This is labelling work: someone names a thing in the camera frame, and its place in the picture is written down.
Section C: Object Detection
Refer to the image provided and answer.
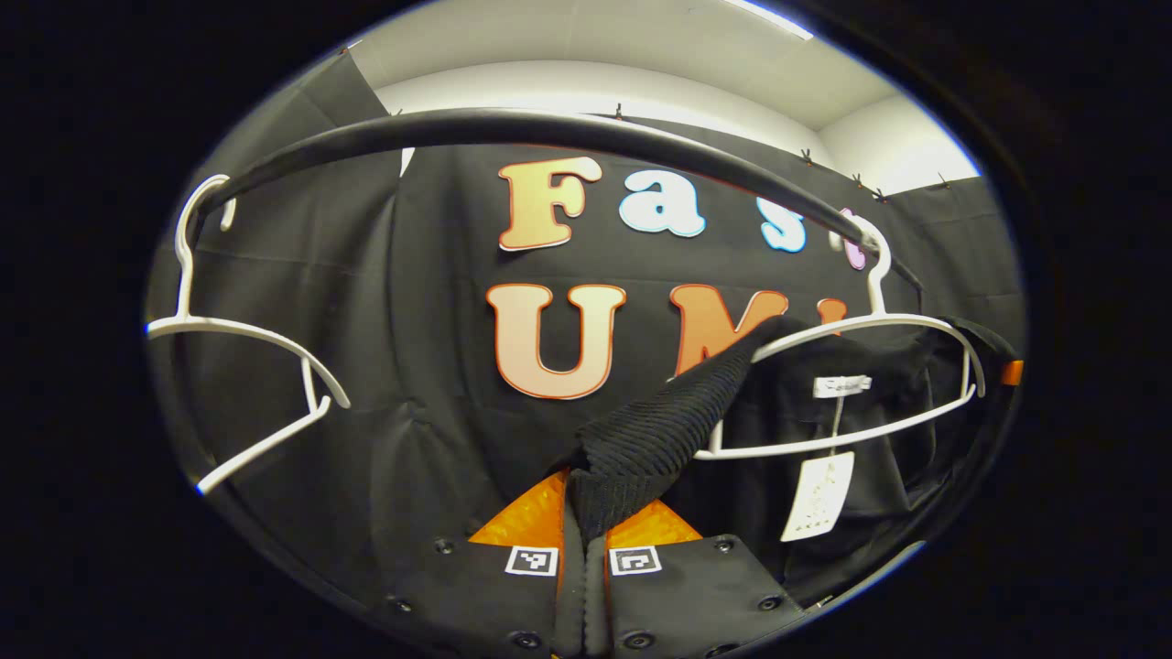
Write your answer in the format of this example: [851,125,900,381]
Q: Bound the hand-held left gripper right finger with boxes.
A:
[584,499,808,659]

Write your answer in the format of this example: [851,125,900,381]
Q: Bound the black knit garment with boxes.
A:
[566,314,1019,600]

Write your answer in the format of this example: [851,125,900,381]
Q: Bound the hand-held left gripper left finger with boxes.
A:
[366,469,587,659]

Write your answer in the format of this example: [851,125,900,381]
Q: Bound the black metal clothes rack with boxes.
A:
[188,107,926,294]

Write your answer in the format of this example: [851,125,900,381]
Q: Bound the white paper hang tag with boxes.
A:
[780,450,857,543]

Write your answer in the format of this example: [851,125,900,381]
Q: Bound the ceiling light panel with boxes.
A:
[723,0,816,42]

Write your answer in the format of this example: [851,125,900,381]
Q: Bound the row of black clips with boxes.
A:
[612,103,949,200]

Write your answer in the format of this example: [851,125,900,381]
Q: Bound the black backdrop cloth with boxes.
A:
[146,50,1026,605]

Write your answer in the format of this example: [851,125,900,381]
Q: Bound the white plastic hanger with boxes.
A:
[145,174,352,497]
[694,209,988,461]

